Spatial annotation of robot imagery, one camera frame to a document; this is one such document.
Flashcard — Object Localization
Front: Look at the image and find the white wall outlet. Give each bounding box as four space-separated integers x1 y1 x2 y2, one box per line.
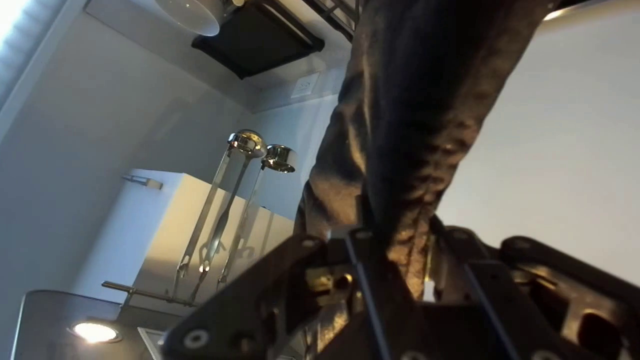
288 70 322 102

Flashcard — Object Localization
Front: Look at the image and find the bright window with blind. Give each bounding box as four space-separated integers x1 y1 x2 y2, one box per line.
0 0 88 136

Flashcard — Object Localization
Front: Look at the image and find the stainless steel gas range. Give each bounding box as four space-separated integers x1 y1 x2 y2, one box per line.
303 0 366 38

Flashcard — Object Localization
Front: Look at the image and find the black tray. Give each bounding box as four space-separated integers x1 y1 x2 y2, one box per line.
191 2 329 82

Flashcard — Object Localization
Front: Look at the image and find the steel range hood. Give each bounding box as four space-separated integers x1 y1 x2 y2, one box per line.
10 288 173 360

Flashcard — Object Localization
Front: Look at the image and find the hanging steel ladle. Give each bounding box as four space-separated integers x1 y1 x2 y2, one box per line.
175 129 268 293

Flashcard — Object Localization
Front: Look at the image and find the round hood light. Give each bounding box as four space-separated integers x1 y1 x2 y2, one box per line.
69 319 122 346

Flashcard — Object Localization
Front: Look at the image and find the white upper cabinet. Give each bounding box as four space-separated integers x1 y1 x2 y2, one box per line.
69 168 299 317

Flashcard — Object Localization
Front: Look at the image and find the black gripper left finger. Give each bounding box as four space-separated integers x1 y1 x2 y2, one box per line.
160 227 428 360

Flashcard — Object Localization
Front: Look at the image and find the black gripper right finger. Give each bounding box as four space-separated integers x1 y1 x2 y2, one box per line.
428 227 640 360

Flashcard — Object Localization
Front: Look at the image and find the grey white bowl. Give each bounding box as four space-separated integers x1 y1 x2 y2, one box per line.
155 0 223 38

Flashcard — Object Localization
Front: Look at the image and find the black oven mitt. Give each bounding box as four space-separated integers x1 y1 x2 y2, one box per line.
292 0 556 302

